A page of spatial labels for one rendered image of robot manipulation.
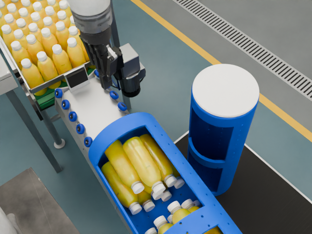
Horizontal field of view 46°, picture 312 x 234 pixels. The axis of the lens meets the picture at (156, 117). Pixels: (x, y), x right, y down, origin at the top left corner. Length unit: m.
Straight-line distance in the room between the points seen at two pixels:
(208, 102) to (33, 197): 0.77
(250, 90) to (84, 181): 1.38
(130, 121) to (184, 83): 1.67
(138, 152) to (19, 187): 0.49
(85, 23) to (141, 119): 0.52
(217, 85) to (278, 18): 1.97
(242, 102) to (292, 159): 1.18
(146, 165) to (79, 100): 0.62
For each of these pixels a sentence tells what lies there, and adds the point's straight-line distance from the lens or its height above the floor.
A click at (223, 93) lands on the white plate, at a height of 1.04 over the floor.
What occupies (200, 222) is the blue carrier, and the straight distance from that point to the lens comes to 1.11.
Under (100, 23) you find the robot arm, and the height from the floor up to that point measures 1.71.
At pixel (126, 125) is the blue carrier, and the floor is 1.23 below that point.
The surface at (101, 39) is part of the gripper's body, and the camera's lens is 0.90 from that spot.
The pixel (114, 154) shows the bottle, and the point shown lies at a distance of 1.30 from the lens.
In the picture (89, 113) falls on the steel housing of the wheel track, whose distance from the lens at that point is 1.67.
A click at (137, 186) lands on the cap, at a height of 1.13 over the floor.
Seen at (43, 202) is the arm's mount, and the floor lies 1.01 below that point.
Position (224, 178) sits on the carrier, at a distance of 2.08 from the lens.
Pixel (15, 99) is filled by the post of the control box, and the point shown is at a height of 0.84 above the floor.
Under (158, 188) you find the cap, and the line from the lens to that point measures 1.21.
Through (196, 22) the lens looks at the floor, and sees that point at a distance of 3.36.
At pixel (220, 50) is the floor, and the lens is 3.14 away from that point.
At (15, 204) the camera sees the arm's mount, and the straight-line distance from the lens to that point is 1.46.
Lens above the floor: 2.29
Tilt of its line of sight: 57 degrees down
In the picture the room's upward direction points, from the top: 5 degrees counter-clockwise
